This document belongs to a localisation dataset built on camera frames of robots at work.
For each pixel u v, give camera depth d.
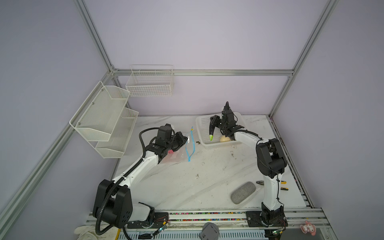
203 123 1.10
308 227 0.69
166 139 0.65
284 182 0.86
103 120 0.88
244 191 0.80
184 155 0.83
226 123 0.78
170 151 0.96
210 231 0.70
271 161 0.55
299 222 0.75
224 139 0.98
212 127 0.96
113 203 0.41
